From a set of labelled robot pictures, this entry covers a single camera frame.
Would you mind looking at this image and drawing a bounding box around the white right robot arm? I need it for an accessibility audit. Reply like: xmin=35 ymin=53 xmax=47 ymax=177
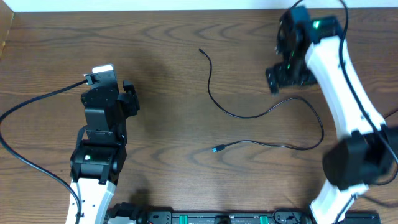
xmin=266 ymin=6 xmax=397 ymax=223

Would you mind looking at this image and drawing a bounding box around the black camera cable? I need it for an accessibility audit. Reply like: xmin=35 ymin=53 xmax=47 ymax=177
xmin=0 ymin=74 xmax=100 ymax=224
xmin=289 ymin=0 xmax=398 ymax=224

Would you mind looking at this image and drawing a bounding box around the black right camera cable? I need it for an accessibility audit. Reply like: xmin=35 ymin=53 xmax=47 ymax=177
xmin=289 ymin=0 xmax=398 ymax=224

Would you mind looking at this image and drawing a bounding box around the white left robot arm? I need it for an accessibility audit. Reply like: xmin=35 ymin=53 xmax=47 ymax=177
xmin=66 ymin=65 xmax=140 ymax=223

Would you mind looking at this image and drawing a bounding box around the black left camera cable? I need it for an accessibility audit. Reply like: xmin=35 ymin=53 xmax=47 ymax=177
xmin=0 ymin=74 xmax=100 ymax=224

